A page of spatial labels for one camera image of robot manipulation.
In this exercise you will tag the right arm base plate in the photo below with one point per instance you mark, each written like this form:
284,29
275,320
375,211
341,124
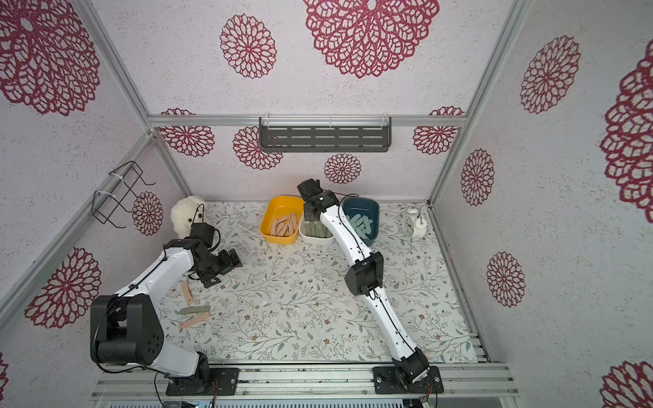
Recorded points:
392,380

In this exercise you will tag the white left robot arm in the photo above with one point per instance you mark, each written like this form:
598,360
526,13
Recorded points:
125,329

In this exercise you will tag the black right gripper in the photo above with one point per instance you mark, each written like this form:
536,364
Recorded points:
310,189

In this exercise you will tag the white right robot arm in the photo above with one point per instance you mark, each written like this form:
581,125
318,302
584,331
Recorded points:
365,279

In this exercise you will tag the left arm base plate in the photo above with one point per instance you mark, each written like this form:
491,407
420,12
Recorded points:
219,381

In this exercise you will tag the dark teal storage box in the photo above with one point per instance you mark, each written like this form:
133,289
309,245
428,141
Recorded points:
363,215

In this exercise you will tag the white alarm clock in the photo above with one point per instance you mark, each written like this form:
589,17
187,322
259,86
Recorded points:
413,224

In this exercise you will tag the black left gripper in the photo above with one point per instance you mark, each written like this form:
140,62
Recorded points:
229,264

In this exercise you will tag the black wire wall rack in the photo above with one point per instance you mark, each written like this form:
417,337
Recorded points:
106,202

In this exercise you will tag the white storage box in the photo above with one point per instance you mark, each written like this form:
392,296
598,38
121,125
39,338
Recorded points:
313,240

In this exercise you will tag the grey wall shelf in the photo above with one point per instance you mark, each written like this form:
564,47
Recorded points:
325,136

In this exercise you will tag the yellow storage box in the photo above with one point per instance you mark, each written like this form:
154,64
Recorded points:
279,207

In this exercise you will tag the white plush dog toy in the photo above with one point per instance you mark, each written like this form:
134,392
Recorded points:
186,212

